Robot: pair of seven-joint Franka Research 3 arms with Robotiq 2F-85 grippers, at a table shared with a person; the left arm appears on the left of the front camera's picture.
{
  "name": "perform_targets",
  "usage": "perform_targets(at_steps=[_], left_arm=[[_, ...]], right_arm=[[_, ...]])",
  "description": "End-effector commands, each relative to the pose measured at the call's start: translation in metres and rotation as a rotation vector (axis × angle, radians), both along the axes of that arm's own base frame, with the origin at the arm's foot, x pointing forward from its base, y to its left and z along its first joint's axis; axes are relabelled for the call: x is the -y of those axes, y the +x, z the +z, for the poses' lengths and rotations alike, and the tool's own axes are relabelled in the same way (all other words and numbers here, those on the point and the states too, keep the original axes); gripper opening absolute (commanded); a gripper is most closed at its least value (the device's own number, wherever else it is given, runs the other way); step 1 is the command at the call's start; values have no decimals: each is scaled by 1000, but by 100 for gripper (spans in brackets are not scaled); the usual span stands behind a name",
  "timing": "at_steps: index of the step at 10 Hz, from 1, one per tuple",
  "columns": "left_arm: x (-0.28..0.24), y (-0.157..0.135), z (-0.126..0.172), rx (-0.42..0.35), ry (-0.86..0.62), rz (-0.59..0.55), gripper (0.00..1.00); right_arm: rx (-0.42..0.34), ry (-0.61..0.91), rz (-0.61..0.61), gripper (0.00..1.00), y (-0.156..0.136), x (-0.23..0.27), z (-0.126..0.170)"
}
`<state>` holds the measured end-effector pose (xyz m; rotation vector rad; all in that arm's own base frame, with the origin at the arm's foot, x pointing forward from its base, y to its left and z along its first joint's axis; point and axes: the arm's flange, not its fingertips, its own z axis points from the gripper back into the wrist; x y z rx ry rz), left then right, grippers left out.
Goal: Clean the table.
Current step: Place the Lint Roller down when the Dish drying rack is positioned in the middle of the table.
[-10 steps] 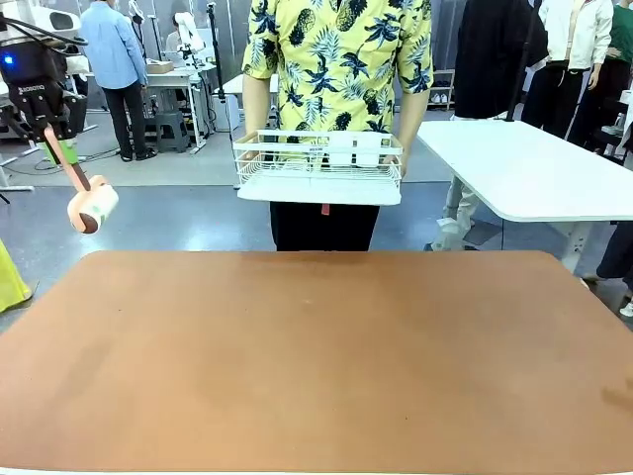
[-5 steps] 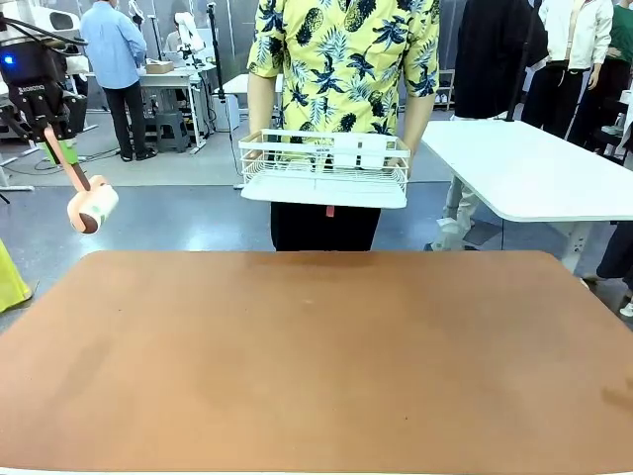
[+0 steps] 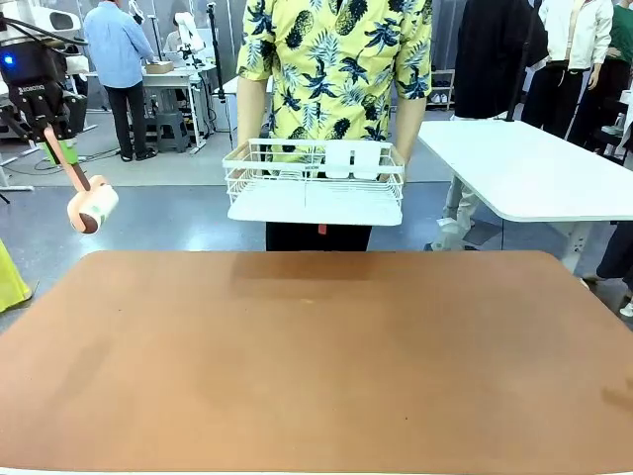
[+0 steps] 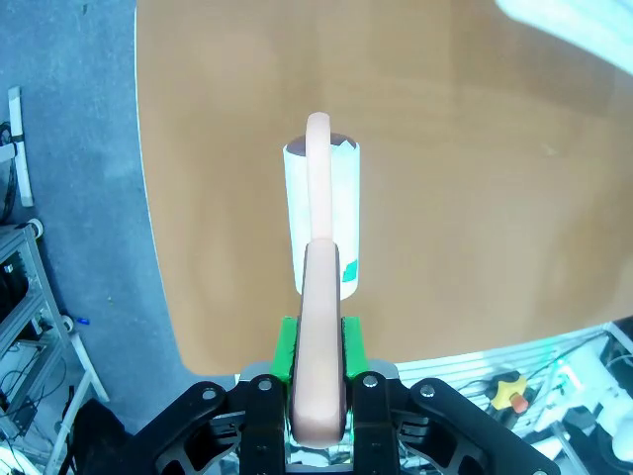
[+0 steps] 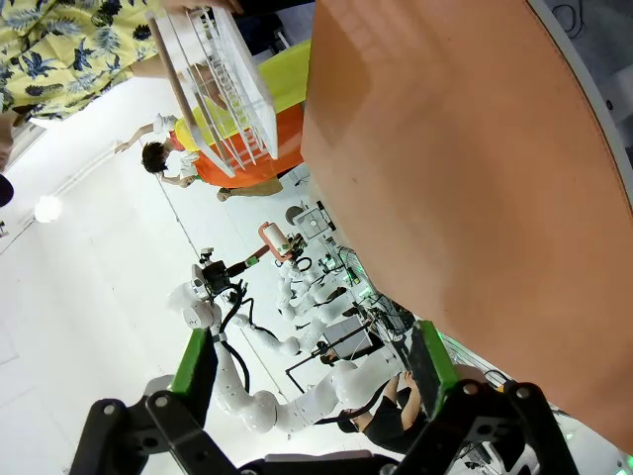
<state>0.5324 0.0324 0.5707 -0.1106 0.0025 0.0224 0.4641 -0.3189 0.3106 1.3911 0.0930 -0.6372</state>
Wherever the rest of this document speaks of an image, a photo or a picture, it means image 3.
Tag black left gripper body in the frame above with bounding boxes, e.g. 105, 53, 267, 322
0, 41, 71, 134

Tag pink lint roller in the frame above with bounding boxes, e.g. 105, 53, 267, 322
43, 126, 121, 236

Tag white wire dish rack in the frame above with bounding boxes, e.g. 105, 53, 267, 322
222, 138, 407, 210

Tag white plastic drain tray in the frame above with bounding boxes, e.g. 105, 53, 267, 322
226, 189, 405, 228

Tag white plastic utensil holder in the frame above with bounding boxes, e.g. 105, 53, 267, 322
324, 140, 384, 181

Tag person's left forearm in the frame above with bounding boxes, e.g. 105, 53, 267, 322
391, 95, 429, 160

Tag person's right forearm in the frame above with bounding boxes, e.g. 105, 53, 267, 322
236, 75, 274, 150

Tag person's right hand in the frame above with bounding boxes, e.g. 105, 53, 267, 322
230, 141, 260, 180

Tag person's left hand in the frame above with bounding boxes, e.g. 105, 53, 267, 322
377, 146, 408, 182

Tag white machine housing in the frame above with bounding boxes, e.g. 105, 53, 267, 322
35, 4, 84, 37

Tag person in blue shirt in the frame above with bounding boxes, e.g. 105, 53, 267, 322
82, 0, 160, 163

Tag grey step stool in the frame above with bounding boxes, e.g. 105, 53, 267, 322
155, 111, 193, 154

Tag white desk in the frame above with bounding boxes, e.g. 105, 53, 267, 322
82, 61, 220, 149

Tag seated person in white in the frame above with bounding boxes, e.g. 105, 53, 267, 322
161, 28, 186, 54

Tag black tripod stand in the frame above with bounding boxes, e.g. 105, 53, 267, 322
205, 1, 233, 145

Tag person in yellow pineapple shirt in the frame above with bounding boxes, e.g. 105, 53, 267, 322
235, 0, 434, 252

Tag white shoe shelf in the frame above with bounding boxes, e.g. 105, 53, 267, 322
428, 67, 457, 113

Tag legs in white trousers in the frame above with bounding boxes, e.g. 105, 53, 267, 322
423, 174, 480, 252

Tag figure in black clothes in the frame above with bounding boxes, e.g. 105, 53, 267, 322
452, 0, 549, 121

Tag white table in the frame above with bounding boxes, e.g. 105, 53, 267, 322
416, 119, 633, 274

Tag figure in white jacket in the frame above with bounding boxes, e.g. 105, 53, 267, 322
520, 0, 615, 141

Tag leg in dark trousers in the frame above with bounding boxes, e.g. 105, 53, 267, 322
581, 221, 633, 319

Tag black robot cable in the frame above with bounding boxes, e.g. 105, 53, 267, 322
0, 14, 90, 50

